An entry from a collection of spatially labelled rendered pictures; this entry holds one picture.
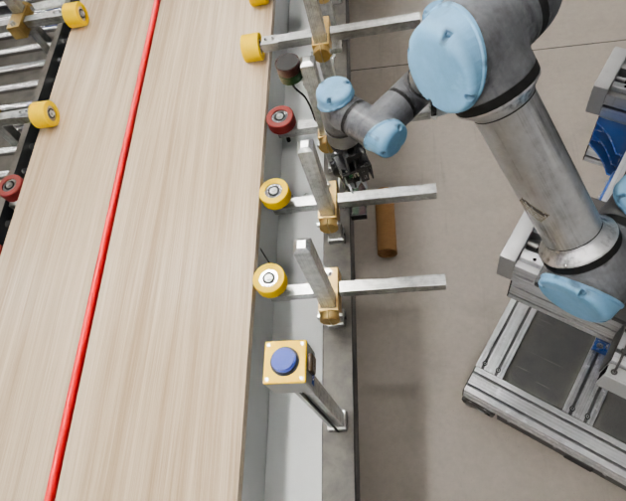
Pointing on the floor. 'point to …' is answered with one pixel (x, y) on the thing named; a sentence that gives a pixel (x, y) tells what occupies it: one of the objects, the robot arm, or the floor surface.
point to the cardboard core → (386, 230)
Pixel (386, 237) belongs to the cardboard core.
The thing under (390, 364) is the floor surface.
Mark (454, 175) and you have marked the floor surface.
